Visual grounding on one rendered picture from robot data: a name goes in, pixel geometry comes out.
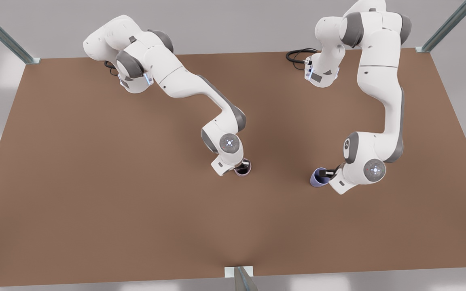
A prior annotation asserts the pink cup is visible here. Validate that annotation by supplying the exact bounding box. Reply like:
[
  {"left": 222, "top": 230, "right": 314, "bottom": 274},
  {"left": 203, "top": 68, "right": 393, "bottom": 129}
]
[{"left": 234, "top": 158, "right": 252, "bottom": 177}]

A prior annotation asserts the purple cup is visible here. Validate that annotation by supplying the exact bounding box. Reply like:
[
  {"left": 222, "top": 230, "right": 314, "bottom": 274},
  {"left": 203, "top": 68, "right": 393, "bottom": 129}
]
[{"left": 310, "top": 167, "right": 333, "bottom": 188}]

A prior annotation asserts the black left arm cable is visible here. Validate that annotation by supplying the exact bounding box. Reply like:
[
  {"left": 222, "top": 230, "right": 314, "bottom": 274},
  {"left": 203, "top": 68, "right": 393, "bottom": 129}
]
[{"left": 286, "top": 48, "right": 319, "bottom": 71}]

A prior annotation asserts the silver frame post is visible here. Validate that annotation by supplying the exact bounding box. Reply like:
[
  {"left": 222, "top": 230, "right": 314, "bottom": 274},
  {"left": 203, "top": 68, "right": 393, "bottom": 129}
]
[
  {"left": 225, "top": 266, "right": 259, "bottom": 291},
  {"left": 0, "top": 2, "right": 40, "bottom": 65},
  {"left": 415, "top": 0, "right": 466, "bottom": 53}
]

